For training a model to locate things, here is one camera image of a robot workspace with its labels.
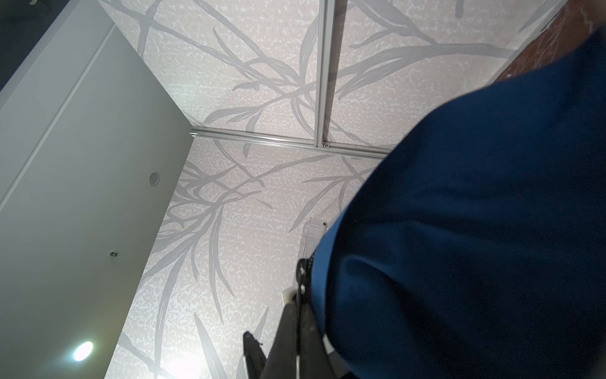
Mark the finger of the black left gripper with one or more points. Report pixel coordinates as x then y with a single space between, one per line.
254 356

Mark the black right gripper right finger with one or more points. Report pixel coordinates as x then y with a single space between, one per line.
313 358

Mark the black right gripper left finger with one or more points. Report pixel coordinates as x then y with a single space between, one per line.
282 360

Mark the blue zip jacket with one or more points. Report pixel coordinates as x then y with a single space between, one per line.
476 249

